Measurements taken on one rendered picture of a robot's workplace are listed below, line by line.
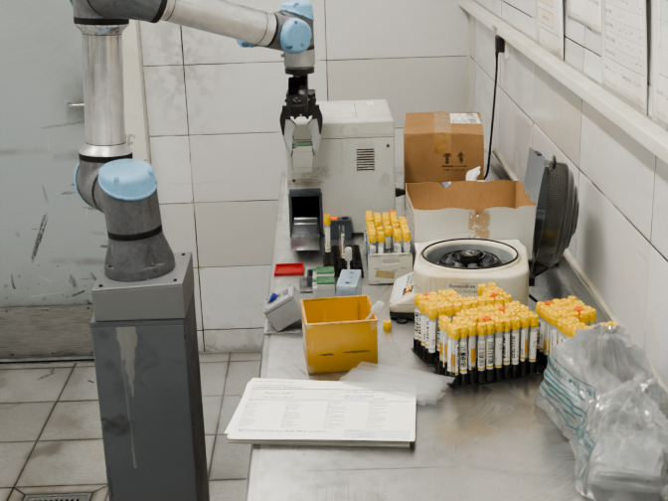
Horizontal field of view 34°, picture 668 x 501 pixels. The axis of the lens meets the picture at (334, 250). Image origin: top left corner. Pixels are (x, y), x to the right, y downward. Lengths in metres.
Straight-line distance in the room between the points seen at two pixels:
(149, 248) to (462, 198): 0.84
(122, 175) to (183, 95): 1.81
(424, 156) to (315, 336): 1.26
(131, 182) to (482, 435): 0.93
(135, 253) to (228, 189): 1.85
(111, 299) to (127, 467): 0.40
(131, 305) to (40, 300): 2.03
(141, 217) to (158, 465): 0.56
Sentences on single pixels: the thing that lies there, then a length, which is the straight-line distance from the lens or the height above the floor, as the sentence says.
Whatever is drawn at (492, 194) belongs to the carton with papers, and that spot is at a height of 0.99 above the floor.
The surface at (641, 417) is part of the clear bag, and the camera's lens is 1.64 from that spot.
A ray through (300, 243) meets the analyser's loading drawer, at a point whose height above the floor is 0.91.
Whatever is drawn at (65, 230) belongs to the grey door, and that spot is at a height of 0.54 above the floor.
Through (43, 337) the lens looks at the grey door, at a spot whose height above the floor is 0.11.
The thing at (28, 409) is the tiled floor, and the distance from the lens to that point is 4.08.
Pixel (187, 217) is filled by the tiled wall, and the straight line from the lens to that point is 4.19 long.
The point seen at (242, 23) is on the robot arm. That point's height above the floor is 1.46.
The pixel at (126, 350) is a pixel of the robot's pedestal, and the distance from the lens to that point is 2.37.
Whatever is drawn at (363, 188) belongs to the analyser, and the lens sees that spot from 2.77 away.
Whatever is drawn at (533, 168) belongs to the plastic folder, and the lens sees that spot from 2.77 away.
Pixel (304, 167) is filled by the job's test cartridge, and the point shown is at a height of 1.09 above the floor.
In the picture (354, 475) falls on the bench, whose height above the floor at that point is 0.88.
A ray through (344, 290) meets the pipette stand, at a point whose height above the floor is 0.97.
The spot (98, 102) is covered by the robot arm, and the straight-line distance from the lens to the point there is 2.40.
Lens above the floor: 1.72
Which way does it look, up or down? 18 degrees down
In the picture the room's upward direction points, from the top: 2 degrees counter-clockwise
